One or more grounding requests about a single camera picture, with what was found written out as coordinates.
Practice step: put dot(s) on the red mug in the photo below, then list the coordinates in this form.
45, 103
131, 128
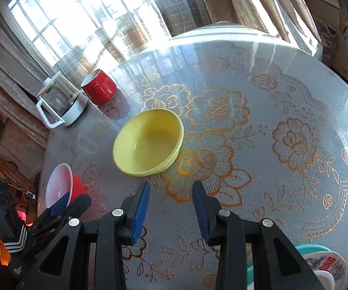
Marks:
101, 89

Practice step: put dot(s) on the red plastic bowl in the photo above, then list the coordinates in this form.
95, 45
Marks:
59, 181

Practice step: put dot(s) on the glass electric kettle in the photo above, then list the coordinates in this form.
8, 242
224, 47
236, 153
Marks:
62, 96

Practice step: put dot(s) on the yellow plastic bowl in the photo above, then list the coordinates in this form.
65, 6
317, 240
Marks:
149, 145

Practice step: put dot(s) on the white plate with phoenix print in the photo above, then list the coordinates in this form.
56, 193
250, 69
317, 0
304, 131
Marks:
328, 265

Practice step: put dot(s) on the teal plate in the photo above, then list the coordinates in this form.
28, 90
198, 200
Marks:
310, 248

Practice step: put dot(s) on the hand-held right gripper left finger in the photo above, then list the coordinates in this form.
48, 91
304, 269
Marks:
139, 214

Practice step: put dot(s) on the large grid window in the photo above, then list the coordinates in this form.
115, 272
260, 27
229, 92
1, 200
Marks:
71, 15

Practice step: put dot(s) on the grey bag by wall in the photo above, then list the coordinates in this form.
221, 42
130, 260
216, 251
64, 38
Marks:
326, 33

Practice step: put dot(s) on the beige velvet curtain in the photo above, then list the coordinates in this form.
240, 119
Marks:
252, 3
7, 81

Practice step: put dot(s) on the sheer mesh curtain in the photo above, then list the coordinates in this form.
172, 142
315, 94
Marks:
116, 21

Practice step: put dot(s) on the lace-pattern tablecloth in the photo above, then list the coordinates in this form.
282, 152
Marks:
252, 157

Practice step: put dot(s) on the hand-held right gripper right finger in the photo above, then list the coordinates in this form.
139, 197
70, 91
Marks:
202, 214

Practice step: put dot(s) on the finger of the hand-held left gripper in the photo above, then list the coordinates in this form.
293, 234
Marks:
77, 207
60, 205

